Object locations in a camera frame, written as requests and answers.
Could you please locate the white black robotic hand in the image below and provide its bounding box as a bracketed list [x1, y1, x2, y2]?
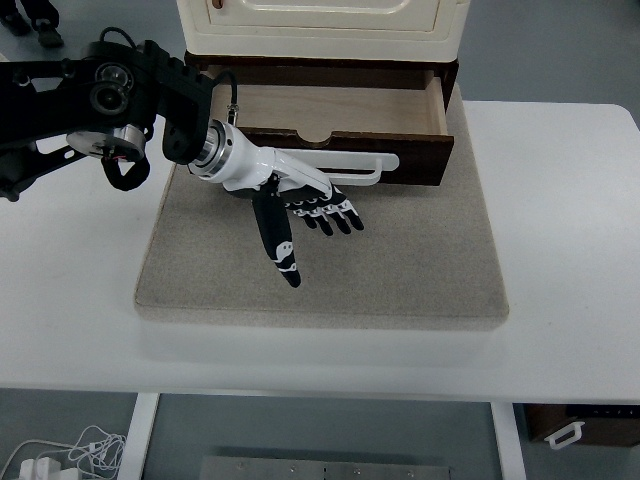
[214, 123, 364, 288]

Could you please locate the cream upper cabinet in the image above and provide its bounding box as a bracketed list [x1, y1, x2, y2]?
[177, 0, 470, 62]

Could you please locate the spare dark wooden drawer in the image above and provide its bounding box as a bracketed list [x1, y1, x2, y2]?
[524, 404, 639, 450]

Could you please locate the beige fabric mat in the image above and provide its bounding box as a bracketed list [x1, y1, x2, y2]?
[134, 96, 509, 330]

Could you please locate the person in dark clothing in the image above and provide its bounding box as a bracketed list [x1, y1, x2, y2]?
[1, 0, 64, 49]

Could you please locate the white left table leg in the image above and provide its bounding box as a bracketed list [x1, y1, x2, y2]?
[117, 393, 160, 480]

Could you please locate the white table leg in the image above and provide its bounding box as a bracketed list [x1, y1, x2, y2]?
[490, 402, 527, 480]
[117, 393, 160, 480]

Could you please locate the white power adapter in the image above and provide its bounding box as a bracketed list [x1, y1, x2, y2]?
[18, 457, 81, 480]

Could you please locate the white right table leg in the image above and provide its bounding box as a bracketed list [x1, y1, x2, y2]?
[490, 402, 527, 480]

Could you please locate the white cable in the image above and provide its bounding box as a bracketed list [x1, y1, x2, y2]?
[0, 425, 128, 480]

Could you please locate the white spare drawer handle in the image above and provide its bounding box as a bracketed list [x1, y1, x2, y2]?
[544, 421, 585, 451]

